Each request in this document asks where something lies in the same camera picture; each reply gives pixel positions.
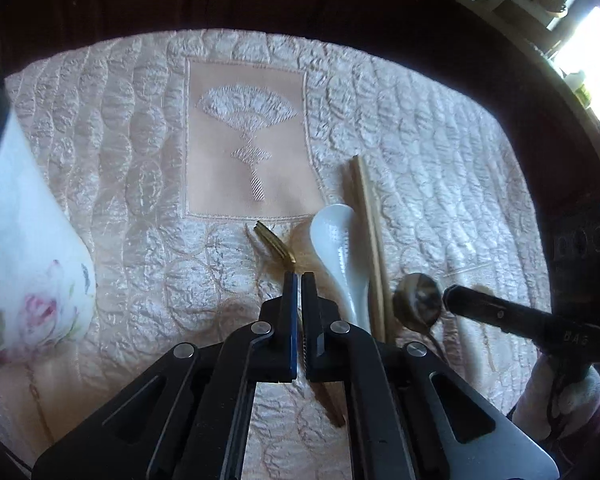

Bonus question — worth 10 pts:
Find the person's right hand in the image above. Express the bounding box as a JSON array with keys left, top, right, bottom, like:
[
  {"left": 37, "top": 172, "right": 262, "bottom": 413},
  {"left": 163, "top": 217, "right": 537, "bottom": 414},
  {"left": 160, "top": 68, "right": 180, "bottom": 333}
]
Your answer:
[{"left": 512, "top": 352, "right": 600, "bottom": 443}]

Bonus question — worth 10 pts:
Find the pink quilted tablecloth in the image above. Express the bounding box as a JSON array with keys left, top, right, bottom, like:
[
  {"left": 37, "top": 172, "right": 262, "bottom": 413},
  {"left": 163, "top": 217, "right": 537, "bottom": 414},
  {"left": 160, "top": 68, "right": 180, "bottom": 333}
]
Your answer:
[{"left": 0, "top": 27, "right": 553, "bottom": 480}]

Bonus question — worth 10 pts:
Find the bright window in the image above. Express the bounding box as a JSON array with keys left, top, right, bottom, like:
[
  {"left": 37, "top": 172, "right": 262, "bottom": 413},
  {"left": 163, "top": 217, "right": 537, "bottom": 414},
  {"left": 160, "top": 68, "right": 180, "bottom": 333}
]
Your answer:
[{"left": 555, "top": 5, "right": 600, "bottom": 131}]

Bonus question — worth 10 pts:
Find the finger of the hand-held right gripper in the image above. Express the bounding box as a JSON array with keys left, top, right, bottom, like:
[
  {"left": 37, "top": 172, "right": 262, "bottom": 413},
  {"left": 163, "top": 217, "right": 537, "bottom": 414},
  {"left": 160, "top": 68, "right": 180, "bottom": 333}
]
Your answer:
[{"left": 441, "top": 284, "right": 600, "bottom": 367}]

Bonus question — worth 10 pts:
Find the green dish soap bottle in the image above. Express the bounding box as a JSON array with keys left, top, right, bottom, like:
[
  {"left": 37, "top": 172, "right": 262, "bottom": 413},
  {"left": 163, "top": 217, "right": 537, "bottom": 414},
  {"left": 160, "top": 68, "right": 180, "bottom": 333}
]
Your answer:
[{"left": 570, "top": 71, "right": 593, "bottom": 107}]

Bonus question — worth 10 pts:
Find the white floral teal-rimmed utensil holder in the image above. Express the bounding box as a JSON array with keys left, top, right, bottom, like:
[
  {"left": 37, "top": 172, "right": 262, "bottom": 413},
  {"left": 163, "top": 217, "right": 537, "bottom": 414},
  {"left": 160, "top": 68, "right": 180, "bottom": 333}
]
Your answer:
[{"left": 0, "top": 10, "right": 98, "bottom": 372}]

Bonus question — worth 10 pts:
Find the gold metal fork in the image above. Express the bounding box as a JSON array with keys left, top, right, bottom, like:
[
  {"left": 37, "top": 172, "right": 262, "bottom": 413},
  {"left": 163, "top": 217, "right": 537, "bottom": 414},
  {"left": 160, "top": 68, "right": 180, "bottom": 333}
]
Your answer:
[{"left": 252, "top": 220, "right": 347, "bottom": 429}]

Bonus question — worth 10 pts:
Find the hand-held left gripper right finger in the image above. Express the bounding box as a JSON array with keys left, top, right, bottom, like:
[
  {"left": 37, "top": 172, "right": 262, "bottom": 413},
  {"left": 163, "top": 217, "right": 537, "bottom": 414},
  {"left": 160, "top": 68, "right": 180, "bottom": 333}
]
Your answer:
[{"left": 302, "top": 272, "right": 562, "bottom": 480}]

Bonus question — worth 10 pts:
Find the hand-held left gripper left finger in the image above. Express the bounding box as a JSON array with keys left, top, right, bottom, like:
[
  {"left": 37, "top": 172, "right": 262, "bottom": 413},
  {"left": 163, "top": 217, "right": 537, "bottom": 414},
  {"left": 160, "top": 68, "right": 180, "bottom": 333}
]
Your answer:
[{"left": 31, "top": 273, "right": 302, "bottom": 480}]

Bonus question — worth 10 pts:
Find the white ceramic spoon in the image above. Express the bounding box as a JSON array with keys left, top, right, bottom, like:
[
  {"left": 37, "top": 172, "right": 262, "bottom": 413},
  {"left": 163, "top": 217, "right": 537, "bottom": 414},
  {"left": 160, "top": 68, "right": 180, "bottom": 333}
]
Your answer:
[{"left": 309, "top": 204, "right": 372, "bottom": 333}]

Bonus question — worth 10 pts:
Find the dark metal spoon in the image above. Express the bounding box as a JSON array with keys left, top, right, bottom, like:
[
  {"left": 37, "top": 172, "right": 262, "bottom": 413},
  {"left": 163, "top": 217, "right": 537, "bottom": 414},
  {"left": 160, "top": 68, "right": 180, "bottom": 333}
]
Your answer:
[{"left": 392, "top": 272, "right": 448, "bottom": 363}]

